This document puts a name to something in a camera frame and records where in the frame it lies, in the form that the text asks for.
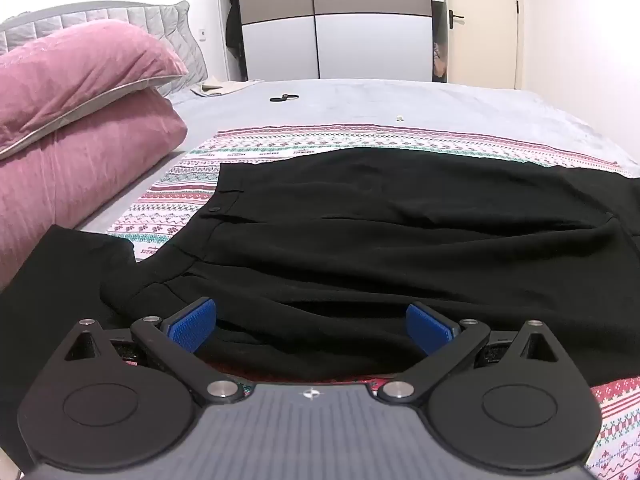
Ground pink velvet pillow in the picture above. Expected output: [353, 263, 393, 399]
[0, 20, 190, 161]
[0, 89, 188, 291]

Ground cream door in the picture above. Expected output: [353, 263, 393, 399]
[444, 0, 523, 90]

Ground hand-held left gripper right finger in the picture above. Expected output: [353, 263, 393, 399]
[376, 301, 562, 406]

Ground black pants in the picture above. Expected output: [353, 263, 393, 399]
[0, 147, 640, 466]

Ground pinkish clothes pile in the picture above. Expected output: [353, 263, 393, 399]
[432, 42, 448, 81]

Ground white and taupe wardrobe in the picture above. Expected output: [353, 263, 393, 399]
[215, 0, 448, 82]

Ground beige cloth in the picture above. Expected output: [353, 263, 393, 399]
[191, 76, 263, 97]

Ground dark hanging garment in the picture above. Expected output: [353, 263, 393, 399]
[225, 0, 246, 81]

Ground grey bed sheet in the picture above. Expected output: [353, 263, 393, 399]
[75, 77, 640, 241]

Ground striped patterned blanket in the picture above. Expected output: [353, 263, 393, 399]
[107, 124, 640, 480]

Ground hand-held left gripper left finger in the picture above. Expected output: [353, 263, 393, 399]
[64, 297, 246, 408]

